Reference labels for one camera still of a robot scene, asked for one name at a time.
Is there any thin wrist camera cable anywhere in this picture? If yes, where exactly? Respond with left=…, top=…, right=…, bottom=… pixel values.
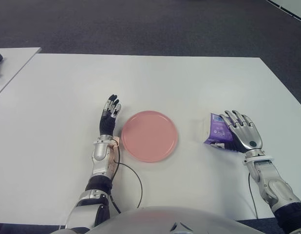
left=108, top=146, right=143, bottom=214
left=247, top=172, right=260, bottom=219

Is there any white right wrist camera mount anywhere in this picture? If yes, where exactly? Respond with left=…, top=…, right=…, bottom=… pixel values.
left=242, top=155, right=275, bottom=166

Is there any purple tissue paper pack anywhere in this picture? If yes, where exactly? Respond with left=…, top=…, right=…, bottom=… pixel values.
left=194, top=112, right=239, bottom=154

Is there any tan left wrist camera mount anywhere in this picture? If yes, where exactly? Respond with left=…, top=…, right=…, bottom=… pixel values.
left=107, top=136, right=121, bottom=180

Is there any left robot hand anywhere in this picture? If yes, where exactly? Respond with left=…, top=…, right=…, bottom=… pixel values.
left=98, top=94, right=122, bottom=136

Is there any pink round plate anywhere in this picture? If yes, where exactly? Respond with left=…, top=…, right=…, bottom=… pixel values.
left=121, top=110, right=179, bottom=163

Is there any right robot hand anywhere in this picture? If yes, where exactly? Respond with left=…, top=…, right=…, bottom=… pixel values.
left=210, top=109, right=263, bottom=154

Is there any silver robot torso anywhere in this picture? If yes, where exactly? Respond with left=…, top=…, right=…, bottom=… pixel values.
left=50, top=206, right=268, bottom=234

